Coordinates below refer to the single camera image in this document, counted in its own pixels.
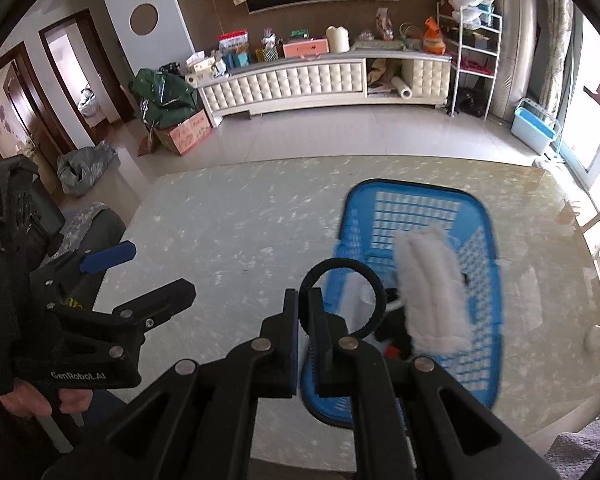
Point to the orange bag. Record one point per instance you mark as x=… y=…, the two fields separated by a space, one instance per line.
x=434 y=37

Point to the black bag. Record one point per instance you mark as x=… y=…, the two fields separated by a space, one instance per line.
x=470 y=103

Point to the white paper roll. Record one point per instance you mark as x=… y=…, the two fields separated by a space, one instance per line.
x=406 y=89

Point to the brown door frame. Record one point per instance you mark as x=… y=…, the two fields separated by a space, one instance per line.
x=105 y=60

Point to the green plastic bag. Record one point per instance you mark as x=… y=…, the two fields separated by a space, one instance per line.
x=162 y=95

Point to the white metal rack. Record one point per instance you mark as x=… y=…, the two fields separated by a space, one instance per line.
x=495 y=60

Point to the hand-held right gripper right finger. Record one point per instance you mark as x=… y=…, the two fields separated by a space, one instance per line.
x=325 y=360

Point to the black plush toy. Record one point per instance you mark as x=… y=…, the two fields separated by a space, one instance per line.
x=395 y=331

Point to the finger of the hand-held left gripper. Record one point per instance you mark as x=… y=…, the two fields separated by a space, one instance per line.
x=107 y=256
x=160 y=299

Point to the small white round disc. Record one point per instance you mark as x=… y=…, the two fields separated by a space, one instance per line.
x=594 y=338

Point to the pink storage box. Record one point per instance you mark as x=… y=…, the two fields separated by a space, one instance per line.
x=305 y=49

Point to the tissue box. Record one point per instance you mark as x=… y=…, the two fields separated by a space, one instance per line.
x=202 y=66

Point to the person's left hand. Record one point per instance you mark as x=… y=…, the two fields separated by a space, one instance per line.
x=27 y=402

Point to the white tufted media cabinet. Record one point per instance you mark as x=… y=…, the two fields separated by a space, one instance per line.
x=290 y=82

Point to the white plastic jug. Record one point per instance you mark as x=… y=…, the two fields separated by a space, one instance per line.
x=338 y=40

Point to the white fluffy towel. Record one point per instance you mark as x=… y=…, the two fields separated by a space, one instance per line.
x=430 y=290

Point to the blue plastic basket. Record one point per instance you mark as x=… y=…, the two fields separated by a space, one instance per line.
x=360 y=195

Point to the grey knitted cloth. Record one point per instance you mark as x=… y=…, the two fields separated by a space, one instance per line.
x=585 y=452

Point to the patterned curtain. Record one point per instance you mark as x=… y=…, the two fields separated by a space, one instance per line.
x=555 y=35

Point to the grey plastic bag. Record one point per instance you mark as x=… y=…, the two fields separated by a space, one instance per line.
x=85 y=170

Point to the red and white package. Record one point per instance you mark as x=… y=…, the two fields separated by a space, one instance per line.
x=233 y=45

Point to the light blue mop bucket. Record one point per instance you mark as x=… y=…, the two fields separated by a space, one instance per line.
x=532 y=127

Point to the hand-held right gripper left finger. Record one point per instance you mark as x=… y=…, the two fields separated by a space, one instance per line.
x=293 y=360

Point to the printed cardboard box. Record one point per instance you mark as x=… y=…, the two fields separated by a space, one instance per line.
x=187 y=135

